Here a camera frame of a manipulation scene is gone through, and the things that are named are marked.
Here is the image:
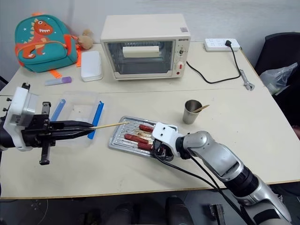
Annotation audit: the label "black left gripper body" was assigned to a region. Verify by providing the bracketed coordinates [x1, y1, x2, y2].
[21, 102, 64, 165]

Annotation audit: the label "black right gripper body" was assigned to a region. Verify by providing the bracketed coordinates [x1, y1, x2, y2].
[151, 139, 176, 163]

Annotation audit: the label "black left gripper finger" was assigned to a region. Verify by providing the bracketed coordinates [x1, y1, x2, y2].
[55, 128, 96, 142]
[62, 120, 95, 131]

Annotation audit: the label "red sausage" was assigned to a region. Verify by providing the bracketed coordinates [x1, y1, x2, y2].
[138, 124, 155, 133]
[137, 142, 155, 152]
[124, 134, 150, 144]

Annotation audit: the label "metal ridged tray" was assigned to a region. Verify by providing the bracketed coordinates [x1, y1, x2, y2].
[108, 115, 179, 160]

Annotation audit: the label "stainless steel cup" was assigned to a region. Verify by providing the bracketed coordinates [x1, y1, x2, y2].
[182, 99, 203, 125]

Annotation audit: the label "clear plastic container blue latches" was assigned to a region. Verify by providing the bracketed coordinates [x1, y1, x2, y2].
[48, 90, 110, 148]

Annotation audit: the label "clear and purple small case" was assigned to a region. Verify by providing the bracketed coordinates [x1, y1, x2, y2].
[45, 76, 72, 87]

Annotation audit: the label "white rectangular lidded box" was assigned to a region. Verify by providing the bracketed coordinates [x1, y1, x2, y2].
[80, 51, 103, 83]

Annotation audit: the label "teal dinosaur backpack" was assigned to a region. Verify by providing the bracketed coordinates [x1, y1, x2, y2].
[14, 11, 82, 79]

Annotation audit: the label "small black rectangular block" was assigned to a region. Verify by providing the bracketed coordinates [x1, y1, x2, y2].
[209, 203, 226, 225]

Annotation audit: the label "brown plush toy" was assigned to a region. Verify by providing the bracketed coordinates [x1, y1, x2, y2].
[77, 29, 95, 51]

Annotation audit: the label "silver adjustable wrench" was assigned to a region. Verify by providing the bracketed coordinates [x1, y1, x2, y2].
[239, 69, 256, 91]

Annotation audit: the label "white toaster oven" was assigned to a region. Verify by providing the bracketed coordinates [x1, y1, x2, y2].
[100, 13, 192, 81]

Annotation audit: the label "white power strip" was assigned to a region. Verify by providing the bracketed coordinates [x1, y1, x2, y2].
[202, 38, 241, 53]

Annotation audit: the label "clear plastic bag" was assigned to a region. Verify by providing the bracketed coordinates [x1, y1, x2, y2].
[259, 62, 299, 96]

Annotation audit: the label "black chair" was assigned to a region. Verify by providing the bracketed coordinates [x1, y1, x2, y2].
[254, 32, 300, 128]

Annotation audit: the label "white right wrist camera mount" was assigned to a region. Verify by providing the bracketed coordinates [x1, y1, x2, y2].
[151, 122, 186, 157]

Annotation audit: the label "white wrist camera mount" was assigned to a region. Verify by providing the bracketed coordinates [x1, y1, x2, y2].
[151, 122, 186, 157]
[2, 83, 40, 152]

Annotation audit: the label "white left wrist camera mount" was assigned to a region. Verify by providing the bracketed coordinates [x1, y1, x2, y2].
[2, 83, 40, 152]

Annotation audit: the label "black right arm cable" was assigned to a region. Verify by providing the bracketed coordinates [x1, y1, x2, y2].
[153, 150, 256, 225]

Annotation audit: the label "black oven power cable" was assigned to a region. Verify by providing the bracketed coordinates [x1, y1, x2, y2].
[186, 40, 242, 84]

